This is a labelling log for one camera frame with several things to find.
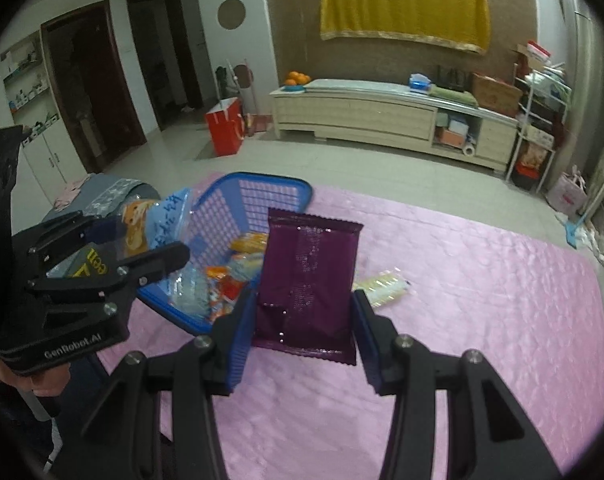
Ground blue cookie packet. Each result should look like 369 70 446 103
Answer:
120 188 192 257

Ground blue tissue box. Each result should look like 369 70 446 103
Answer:
408 73 432 94

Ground light blue cake packet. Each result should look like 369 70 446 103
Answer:
166 262 210 318

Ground green onion cracker packet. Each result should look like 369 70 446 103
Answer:
229 232 268 254

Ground white wall cupboard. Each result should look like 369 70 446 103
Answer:
0 32 86 203

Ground pink quilted table cloth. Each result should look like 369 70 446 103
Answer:
96 171 604 480

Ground yellow cloth on wall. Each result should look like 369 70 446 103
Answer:
319 0 492 55

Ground grey blue folded blanket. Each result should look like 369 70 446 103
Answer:
43 174 160 222

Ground purple snack packet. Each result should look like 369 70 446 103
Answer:
253 208 363 365

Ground blue plastic basket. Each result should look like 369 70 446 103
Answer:
138 172 314 335

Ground orange snack bar packet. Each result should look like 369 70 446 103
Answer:
204 266 247 323

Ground brown cardboard box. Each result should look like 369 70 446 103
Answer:
471 73 523 117

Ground broom and mop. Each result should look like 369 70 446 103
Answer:
226 60 256 136

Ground pink gift bag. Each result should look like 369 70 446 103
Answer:
546 165 588 217

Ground clear packed soda crackers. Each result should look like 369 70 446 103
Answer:
352 268 411 309

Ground red paper bag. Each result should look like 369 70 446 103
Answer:
204 96 245 156

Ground cream TV cabinet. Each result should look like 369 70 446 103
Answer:
270 79 518 174

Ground white metal shelf rack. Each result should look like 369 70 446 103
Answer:
507 58 572 194

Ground plate of oranges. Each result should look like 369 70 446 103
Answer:
283 72 311 92

